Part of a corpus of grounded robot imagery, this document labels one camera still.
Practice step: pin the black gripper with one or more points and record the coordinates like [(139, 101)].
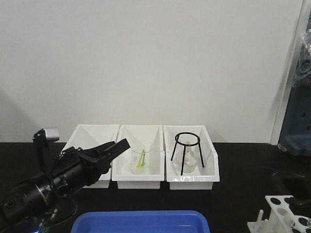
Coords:
[(78, 168)]

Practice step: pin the white test tube rack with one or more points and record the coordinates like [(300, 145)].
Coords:
[(281, 218)]

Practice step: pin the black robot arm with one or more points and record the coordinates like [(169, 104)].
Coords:
[(34, 198)]

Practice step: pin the grey pegboard drying rack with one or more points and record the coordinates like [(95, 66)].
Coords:
[(295, 135)]

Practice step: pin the white left storage bin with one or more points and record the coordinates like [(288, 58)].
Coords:
[(89, 136)]

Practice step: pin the white storage bin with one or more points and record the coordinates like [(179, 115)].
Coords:
[(89, 136), (121, 169), (201, 178)]

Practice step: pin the clear beaker with spoons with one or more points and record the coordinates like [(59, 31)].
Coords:
[(136, 151)]

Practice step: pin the yellow plastic spoon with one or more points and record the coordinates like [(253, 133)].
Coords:
[(139, 162)]

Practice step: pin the white middle storage bin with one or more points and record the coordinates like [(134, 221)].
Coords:
[(121, 169)]

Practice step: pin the green plastic spoon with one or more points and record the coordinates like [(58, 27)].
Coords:
[(143, 158)]

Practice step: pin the blue plastic tray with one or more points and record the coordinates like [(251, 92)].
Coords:
[(173, 221)]

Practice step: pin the glass flask under tripod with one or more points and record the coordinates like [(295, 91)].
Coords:
[(184, 159)]

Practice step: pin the white right storage bin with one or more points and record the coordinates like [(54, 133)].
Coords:
[(201, 178)]

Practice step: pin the black sink basin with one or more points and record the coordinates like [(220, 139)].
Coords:
[(297, 185)]

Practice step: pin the clear bag of black pegs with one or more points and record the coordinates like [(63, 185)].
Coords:
[(303, 71)]

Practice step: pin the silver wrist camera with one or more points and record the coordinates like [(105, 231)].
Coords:
[(45, 136)]

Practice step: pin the black wire tripod stand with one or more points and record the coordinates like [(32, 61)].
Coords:
[(196, 146)]

